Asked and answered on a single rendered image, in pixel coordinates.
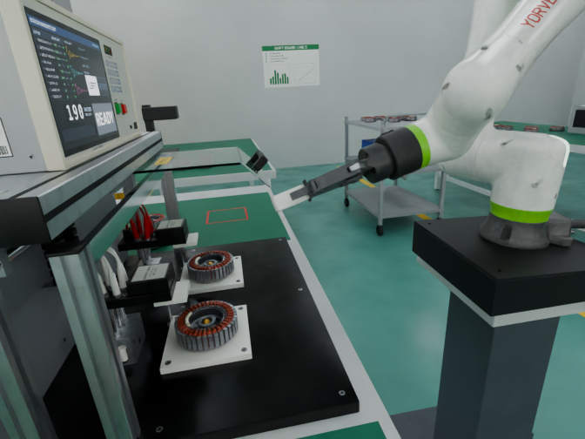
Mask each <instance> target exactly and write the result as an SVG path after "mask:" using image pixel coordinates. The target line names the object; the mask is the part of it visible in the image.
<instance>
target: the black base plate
mask: <svg viewBox="0 0 585 439"><path fill-rule="evenodd" d="M214 250H216V251H218V250H219V251H225V252H227V253H230V254H231V255H232V257H235V256H241V264H242V272H243V280H244V287H238V288H232V289H226V290H219V291H213V292H207V293H201V294H189V295H188V298H187V302H183V303H178V304H171V305H170V306H171V314H172V315H179V314H180V313H181V312H183V311H184V310H185V309H187V308H188V307H190V306H192V305H196V304H197V303H200V302H202V301H203V302H204V303H205V302H206V301H209V302H210V301H224V302H227V303H230V304H231V305H233V306H234V307H236V306H242V305H246V310H247V318H248V326H249V334H250V342H251V350H252V359H248V360H243V361H234V362H228V363H224V364H219V365H213V366H209V367H203V368H195V369H189V370H184V371H179V372H174V373H169V374H163V375H161V374H160V370H159V369H160V365H161V361H162V357H163V353H164V350H165V343H166V339H167V335H168V331H169V327H168V326H167V323H168V322H169V319H168V314H167V311H166V306H159V307H154V304H153V303H152V304H145V305H139V306H133V307H125V308H124V310H125V313H126V314H135V313H140V314H141V318H142V322H143V326H144V330H145V340H144V343H143V346H142V348H141V351H140V355H139V357H138V362H137V363H135V364H130V365H124V366H123V367H124V372H125V376H126V379H127V382H128V386H129V389H130V392H131V398H132V401H133V405H134V408H135V411H136V414H137V418H138V423H139V427H140V430H141V432H140V436H139V437H137V439H234V438H239V437H242V436H250V435H255V434H258V433H263V432H267V431H272V430H276V429H283V428H288V427H292V426H296V425H300V424H305V423H309V422H317V421H321V420H325V419H329V418H334V417H338V416H343V415H350V414H354V413H359V412H360V401H359V399H358V396H357V395H356V393H355V391H354V388H353V385H352V383H351V382H350V379H349V377H348V375H347V373H346V370H345V368H344V366H343V364H342V361H341V359H340V357H339V355H338V352H337V350H336V348H335V346H334V344H333V341H332V339H331V337H330V334H329V333H328V331H327V329H326V325H325V323H324V322H323V320H322V317H321V315H320V313H319V310H318V308H317V306H316V304H315V302H314V299H313V297H312V295H311V293H310V290H309V288H308V286H307V284H306V281H305V279H304V277H303V275H302V273H301V271H300V269H299V265H298V263H297V261H296V260H295V258H294V255H293V252H292V250H291V248H290V246H289V244H288V242H287V240H286V237H280V238H273V239H266V240H253V241H245V242H238V243H231V244H224V245H216V246H209V247H195V248H188V249H185V252H184V253H183V255H184V260H185V263H187V261H188V260H189V259H190V258H192V257H193V256H195V255H197V254H199V253H203V252H207V251H210V252H211V251H214ZM159 257H161V258H162V262H163V263H166V262H172V263H173V267H174V273H176V276H177V281H180V279H181V275H182V272H183V271H182V270H181V267H182V263H181V258H180V253H179V252H178V253H174V251H167V252H160V253H151V258H159ZM43 400H44V404H45V407H46V409H47V411H48V414H49V416H50V419H51V422H52V425H53V427H54V430H55V431H56V434H57V438H58V439H106V436H105V433H104V429H103V426H102V423H101V421H100V418H99V415H98V410H97V407H96V404H95V402H94V399H93V396H92V393H91V389H90V386H89V383H88V380H87V377H86V374H85V372H84V367H83V364H82V362H81V359H80V356H79V353H78V350H77V345H76V344H75V345H74V347H73V349H72V350H71V352H70V353H69V355H68V357H67V358H66V360H65V362H64V364H63V366H62V367H61V368H60V370H59V371H58V373H57V375H56V377H55V379H54V380H53V382H52V384H51V385H50V387H49V388H48V390H47V392H46V393H45V395H44V397H43Z"/></svg>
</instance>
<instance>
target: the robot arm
mask: <svg viewBox="0 0 585 439"><path fill-rule="evenodd" d="M583 11H585V0H474V9H473V15H472V21H471V26H470V31H469V36H468V41H467V49H466V53H465V57H464V59H463V60H462V61H461V62H459V63H458V64H457V65H456V66H455V67H454V68H453V69H452V70H451V71H450V72H449V73H448V74H447V76H446V78H445V80H444V82H443V84H442V87H441V88H440V92H439V94H438V97H437V99H436V100H435V102H434V104H433V106H432V107H431V109H430V110H429V112H428V113H427V115H426V116H424V117H423V118H421V119H419V120H417V121H415V122H413V123H412V124H410V125H406V126H403V127H401V128H399V129H397V130H391V131H389V132H388V131H386V129H385V126H382V127H381V128H380V131H381V135H380V136H379V137H378V138H377V139H375V142H374V143H373V144H371V145H368V146H365V147H363V148H361V149H360V150H359V154H358V158H357V159H354V160H352V161H349V162H348V163H347V164H345V165H343V166H340V167H338V168H336V169H334V170H332V171H330V172H327V173H325V174H323V175H320V176H319V177H317V178H315V179H310V180H309V181H308V182H306V180H303V184H302V185H300V186H296V187H294V188H292V189H290V190H287V191H285V192H282V193H280V194H277V195H275V196H272V197H271V201H272V204H273V207H274V209H275V211H276V212H279V211H282V210H284V209H286V208H288V207H290V206H294V205H297V204H298V203H300V202H303V201H305V200H308V201H309V202H310V201H312V198H313V197H316V196H318V195H321V194H323V193H325V192H329V191H332V190H334V189H336V188H339V187H343V186H346V185H349V184H354V183H356V182H358V181H360V179H363V177H362V176H364V177H366V179H367V180H368V181H369V182H370V183H373V184H375V183H378V182H380V181H382V180H384V179H391V180H396V179H398V178H403V179H404V180H406V179H407V175H408V174H409V173H412V172H415V171H418V170H420V169H422V168H424V167H426V166H429V165H433V164H436V163H437V164H438V166H439V167H440V169H441V170H442V171H443V172H445V173H446V174H448V175H451V176H454V177H458V178H463V179H471V180H475V181H480V182H483V183H488V184H490V185H491V186H492V191H491V195H490V210H489V214H488V216H487V218H486V220H485V221H484V222H483V223H482V224H481V225H480V230H479V234H480V235H481V237H483V238H484V239H486V240H489V241H491V242H493V243H495V244H498V245H501V246H504V247H511V248H516V249H522V250H540V249H544V248H546V247H548V246H549V243H551V244H556V245H559V246H563V247H570V246H571V242H572V241H573V238H571V237H570V234H571V233H574V232H575V231H574V230H571V228H575V229H585V219H570V218H569V217H567V216H565V215H563V214H560V213H558V212H556V211H554V208H555V202H556V199H557V197H558V193H559V190H560V187H561V181H562V178H563V174H564V172H565V168H566V164H567V161H568V155H569V152H570V144H569V142H568V141H567V140H566V139H564V138H560V137H557V136H555V135H551V134H547V133H539V132H518V131H507V130H496V129H495V128H494V117H496V116H497V115H498V114H499V113H500V112H501V111H502V110H503V109H504V108H505V106H506V105H507V104H508V101H509V99H511V97H512V95H513V94H514V91H515V90H516V88H517V87H518V85H519V84H520V82H521V81H522V79H523V78H524V77H525V75H526V74H527V72H528V71H529V69H530V68H531V66H532V65H533V64H534V62H535V61H536V60H537V58H538V57H539V56H540V55H541V54H542V53H543V52H544V51H545V50H546V48H547V47H548V46H549V45H550V44H551V43H552V42H553V40H554V39H555V38H556V37H557V36H558V35H559V34H560V33H561V32H562V31H563V30H564V29H565V28H566V27H567V26H568V25H570V24H571V23H572V22H573V21H574V20H575V19H576V18H577V17H578V16H580V15H581V14H582V13H583Z"/></svg>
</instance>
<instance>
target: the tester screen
mask: <svg viewBox="0 0 585 439"><path fill-rule="evenodd" d="M27 16H28V19H29V23H30V28H31V32H32V35H33V38H34V42H35V45H36V48H37V54H38V57H39V60H40V64H41V67H42V70H43V74H44V79H45V83H46V86H47V89H48V92H49V95H50V101H51V104H52V108H53V111H54V114H55V118H56V121H57V127H58V130H59V133H60V137H61V139H62V143H63V147H64V150H65V151H67V150H70V149H72V148H75V147H78V146H81V145H85V144H88V143H90V142H93V141H96V140H99V139H101V138H106V137H109V136H111V135H114V134H117V133H118V131H114V132H109V133H106V134H104V135H100V136H99V135H98V129H97V124H96V120H95V117H94V113H93V110H92V105H91V104H97V103H111V97H110V96H90V94H89V90H88V86H87V83H86V79H85V75H89V76H93V77H99V78H106V77H105V73H104V66H103V61H102V58H101V53H100V49H99V45H98V44H96V43H93V42H92V41H90V40H87V39H85V38H83V37H80V36H78V35H75V34H73V33H71V32H68V31H67V30H63V29H61V28H59V27H57V26H55V25H53V24H49V23H47V22H45V21H43V20H41V19H38V18H36V17H33V16H31V15H29V14H27ZM81 103H82V106H83V110H84V116H85V120H83V121H77V122H72V123H69V119H68V117H67V113H66V110H65V106H64V104H81ZM91 124H94V126H95V130H96V134H94V135H91V136H88V137H85V138H80V139H76V140H73V141H70V142H67V143H65V142H64V139H63V135H62V132H61V130H65V129H70V128H74V127H79V126H83V125H91Z"/></svg>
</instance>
